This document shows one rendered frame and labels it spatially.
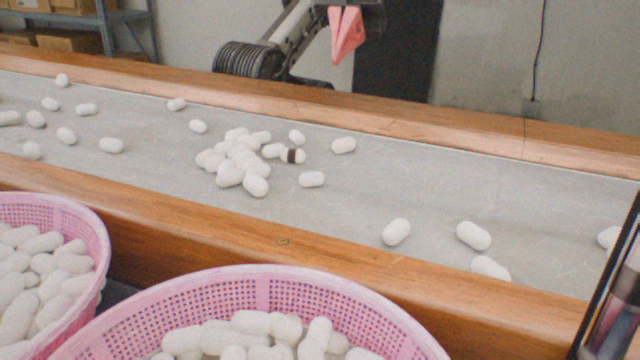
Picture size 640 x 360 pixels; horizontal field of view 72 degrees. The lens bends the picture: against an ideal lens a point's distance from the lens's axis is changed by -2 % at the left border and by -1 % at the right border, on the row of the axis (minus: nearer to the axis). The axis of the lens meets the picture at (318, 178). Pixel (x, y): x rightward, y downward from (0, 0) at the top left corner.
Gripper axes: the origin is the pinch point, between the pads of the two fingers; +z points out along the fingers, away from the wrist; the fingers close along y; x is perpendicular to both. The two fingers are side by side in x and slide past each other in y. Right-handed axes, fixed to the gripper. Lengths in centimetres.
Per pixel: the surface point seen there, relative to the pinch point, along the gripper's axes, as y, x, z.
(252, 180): -1.6, -8.0, 23.3
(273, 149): -3.6, -1.7, 16.5
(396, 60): -27, 152, -112
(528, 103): 44, 165, -103
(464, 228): 21.6, -7.5, 23.5
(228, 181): -4.8, -7.4, 23.8
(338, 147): 3.9, 1.5, 13.2
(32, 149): -31.3, -10.6, 26.1
